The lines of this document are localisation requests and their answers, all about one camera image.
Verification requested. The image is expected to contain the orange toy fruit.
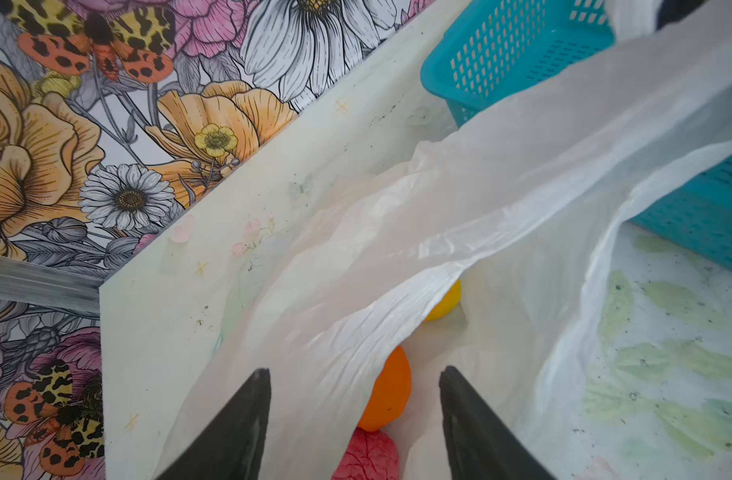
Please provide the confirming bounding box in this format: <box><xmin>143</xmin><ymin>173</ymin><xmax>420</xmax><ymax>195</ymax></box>
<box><xmin>358</xmin><ymin>346</ymin><xmax>412</xmax><ymax>432</ymax></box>

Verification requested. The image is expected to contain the pink red toy fruit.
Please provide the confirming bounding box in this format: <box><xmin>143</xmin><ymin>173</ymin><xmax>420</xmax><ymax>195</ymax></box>
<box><xmin>331</xmin><ymin>428</ymin><xmax>400</xmax><ymax>480</ymax></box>

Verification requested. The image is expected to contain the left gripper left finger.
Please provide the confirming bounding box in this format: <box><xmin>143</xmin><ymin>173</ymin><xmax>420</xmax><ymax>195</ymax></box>
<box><xmin>158</xmin><ymin>368</ymin><xmax>271</xmax><ymax>480</ymax></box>

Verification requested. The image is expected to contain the left aluminium corner post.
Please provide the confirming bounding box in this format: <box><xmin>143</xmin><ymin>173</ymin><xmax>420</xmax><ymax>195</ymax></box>
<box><xmin>0</xmin><ymin>257</ymin><xmax>102</xmax><ymax>313</ymax></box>

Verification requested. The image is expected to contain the teal plastic basket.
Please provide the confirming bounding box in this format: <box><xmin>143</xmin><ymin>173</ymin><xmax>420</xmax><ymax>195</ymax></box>
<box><xmin>420</xmin><ymin>0</ymin><xmax>732</xmax><ymax>271</ymax></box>

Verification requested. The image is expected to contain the white plastic bag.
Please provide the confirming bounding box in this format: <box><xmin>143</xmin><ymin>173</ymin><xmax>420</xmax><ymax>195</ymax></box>
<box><xmin>155</xmin><ymin>1</ymin><xmax>732</xmax><ymax>479</ymax></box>

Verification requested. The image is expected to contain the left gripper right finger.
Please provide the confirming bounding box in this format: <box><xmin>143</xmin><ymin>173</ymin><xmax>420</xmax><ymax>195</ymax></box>
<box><xmin>439</xmin><ymin>366</ymin><xmax>553</xmax><ymax>480</ymax></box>

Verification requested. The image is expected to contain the yellow toy fruit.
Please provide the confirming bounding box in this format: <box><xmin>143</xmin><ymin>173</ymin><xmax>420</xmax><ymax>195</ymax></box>
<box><xmin>424</xmin><ymin>280</ymin><xmax>462</xmax><ymax>322</ymax></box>

